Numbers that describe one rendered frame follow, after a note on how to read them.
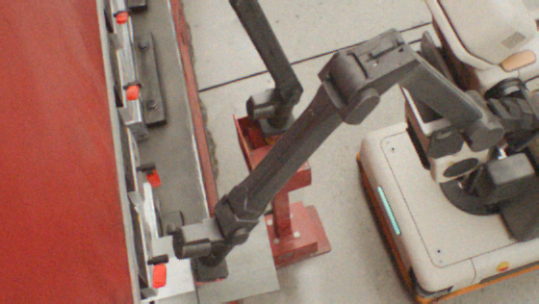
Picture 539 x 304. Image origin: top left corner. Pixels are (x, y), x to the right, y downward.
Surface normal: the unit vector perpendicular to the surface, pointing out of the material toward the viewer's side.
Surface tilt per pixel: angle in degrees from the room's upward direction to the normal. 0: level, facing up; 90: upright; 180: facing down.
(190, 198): 0
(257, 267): 0
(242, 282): 0
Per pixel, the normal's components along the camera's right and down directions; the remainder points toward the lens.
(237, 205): -0.76, -0.09
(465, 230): -0.07, -0.45
